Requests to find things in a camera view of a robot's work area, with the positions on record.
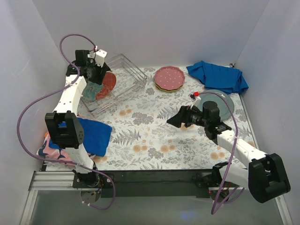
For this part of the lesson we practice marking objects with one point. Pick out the pink polka dot plate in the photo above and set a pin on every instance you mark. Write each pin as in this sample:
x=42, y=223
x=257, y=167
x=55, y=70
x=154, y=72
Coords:
x=169, y=77

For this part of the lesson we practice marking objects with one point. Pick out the wire dish rack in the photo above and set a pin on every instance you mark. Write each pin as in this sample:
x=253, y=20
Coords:
x=129, y=80

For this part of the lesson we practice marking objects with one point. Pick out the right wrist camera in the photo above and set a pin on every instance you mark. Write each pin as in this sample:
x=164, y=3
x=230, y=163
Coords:
x=195, y=96

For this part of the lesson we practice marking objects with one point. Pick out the pink patterned cloth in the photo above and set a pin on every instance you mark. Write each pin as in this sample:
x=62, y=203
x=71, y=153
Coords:
x=51, y=151

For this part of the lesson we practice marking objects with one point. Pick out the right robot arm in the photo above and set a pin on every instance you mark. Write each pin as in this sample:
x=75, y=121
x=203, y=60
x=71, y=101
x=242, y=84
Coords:
x=264, y=174

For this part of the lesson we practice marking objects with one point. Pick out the blue cloth at back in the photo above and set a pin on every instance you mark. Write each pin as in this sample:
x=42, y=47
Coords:
x=226, y=79

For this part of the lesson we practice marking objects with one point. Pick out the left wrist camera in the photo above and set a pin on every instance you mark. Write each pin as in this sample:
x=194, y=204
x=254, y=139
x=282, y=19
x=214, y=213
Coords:
x=98, y=57

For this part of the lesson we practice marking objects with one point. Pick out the red blue floral plate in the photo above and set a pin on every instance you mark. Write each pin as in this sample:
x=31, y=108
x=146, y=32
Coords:
x=94, y=91

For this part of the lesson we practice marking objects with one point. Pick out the blue folded towel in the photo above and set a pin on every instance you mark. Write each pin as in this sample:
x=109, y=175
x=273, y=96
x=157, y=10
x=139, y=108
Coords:
x=96, y=136

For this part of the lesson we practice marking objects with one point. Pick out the aluminium frame rail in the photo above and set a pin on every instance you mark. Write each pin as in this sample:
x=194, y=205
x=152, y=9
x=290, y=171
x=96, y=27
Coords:
x=41, y=181

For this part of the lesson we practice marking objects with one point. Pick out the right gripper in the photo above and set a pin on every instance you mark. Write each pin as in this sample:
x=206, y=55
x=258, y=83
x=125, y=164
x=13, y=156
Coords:
x=185, y=116

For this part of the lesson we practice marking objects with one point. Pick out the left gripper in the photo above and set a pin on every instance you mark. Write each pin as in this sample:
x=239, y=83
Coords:
x=100, y=76

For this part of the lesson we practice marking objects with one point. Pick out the dark brown plate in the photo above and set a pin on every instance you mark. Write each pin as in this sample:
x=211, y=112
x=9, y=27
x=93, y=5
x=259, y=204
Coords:
x=105, y=68

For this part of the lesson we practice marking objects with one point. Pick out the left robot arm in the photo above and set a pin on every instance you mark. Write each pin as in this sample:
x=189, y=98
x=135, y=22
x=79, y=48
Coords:
x=69, y=101

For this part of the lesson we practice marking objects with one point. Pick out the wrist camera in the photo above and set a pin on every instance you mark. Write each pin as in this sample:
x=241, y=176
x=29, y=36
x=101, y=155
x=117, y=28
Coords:
x=195, y=96
x=98, y=57

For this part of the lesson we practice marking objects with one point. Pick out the green polka dot plate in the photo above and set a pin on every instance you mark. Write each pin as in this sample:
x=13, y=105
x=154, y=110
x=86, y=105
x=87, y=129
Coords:
x=168, y=91

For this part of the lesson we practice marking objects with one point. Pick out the grey-blue plate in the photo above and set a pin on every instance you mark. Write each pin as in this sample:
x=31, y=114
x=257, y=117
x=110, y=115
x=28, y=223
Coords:
x=224, y=112

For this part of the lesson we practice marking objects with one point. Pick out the floral tablecloth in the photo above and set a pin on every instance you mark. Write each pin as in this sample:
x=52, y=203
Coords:
x=141, y=139

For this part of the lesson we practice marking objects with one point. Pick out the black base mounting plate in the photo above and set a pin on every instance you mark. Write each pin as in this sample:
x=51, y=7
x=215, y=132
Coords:
x=159, y=183

